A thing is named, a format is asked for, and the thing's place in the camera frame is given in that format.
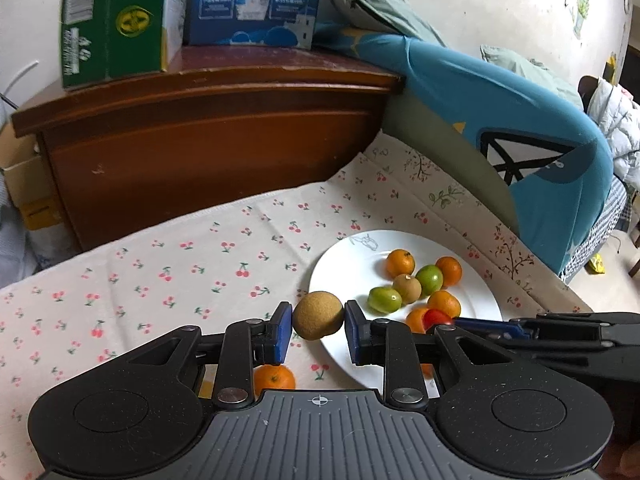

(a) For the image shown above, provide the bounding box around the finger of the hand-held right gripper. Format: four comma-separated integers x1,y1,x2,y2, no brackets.
452,316,533,342

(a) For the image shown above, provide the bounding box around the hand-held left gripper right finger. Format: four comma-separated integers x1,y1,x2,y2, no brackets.
345,300,516,411

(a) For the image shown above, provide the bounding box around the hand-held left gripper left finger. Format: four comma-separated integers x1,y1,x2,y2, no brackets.
117,301,293,411

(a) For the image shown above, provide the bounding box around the brown round fruit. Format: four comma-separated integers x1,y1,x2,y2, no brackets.
392,274,422,305
292,291,346,341

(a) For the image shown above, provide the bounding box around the red tomato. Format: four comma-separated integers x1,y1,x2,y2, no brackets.
424,309,455,333

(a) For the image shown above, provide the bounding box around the white plate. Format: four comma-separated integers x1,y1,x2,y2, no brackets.
308,230,503,396

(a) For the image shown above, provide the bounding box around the green round fruit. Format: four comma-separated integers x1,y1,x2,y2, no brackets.
367,286,403,315
415,265,445,296

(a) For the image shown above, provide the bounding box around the small orange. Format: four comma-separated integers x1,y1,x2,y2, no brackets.
405,307,434,378
426,290,462,318
386,249,417,278
435,256,463,287
254,364,297,393

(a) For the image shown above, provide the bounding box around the wooden furniture leg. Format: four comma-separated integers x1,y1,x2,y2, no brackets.
627,220,640,278

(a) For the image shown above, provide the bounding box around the checkered bed sheet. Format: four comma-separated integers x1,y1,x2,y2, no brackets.
560,175,628,283

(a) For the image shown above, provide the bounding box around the floral branch print cloth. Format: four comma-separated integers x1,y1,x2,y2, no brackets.
360,130,596,318

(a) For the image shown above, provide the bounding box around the cherry print cloth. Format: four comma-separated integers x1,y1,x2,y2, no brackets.
0,157,501,480

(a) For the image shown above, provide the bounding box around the brown wooden headboard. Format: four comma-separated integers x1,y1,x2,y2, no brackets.
11,44,405,253

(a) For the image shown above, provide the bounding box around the white puffer jacket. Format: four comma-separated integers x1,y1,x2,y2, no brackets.
586,77,640,176

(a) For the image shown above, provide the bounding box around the blue quilt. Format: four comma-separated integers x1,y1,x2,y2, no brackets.
312,22,615,276

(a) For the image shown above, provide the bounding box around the dark chair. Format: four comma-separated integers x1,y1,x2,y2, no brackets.
577,75,608,111

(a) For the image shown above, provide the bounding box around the pale green pillow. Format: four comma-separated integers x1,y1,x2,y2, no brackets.
480,44,586,111
327,0,448,48

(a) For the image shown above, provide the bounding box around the grey cloth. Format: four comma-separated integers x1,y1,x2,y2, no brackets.
0,205,56,281

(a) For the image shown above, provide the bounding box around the cardboard box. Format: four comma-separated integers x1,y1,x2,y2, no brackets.
0,120,66,233

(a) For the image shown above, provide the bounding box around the blue carton box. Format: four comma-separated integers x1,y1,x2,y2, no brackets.
182,0,327,51

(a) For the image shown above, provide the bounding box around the green carton box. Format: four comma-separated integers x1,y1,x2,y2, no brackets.
60,0,193,92

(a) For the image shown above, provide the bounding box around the plant wall sticker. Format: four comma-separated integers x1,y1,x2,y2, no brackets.
570,0,593,41

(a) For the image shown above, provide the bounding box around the white cable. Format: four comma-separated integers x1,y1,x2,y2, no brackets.
0,60,40,111

